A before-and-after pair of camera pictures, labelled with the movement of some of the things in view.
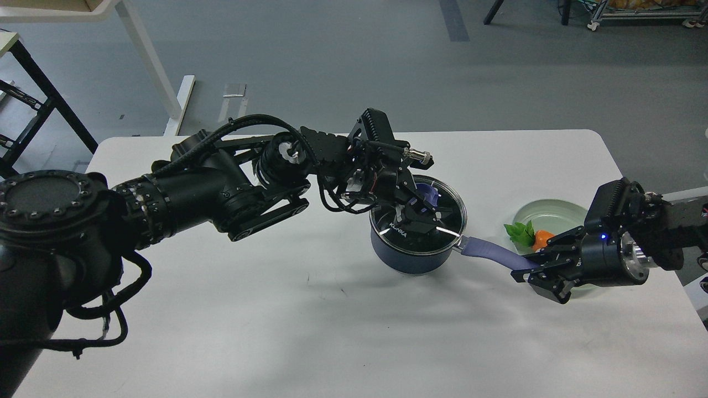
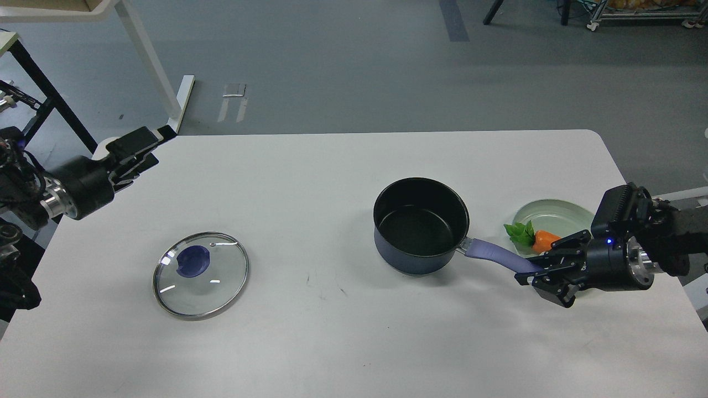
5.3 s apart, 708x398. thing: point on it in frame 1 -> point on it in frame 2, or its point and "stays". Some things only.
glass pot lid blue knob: [447, 232] -> [200, 275]
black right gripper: [608, 259] stays
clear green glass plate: [555, 216] stays
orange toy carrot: [526, 234] stays
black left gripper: [375, 175] -> [84, 184]
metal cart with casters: [692, 19] stays
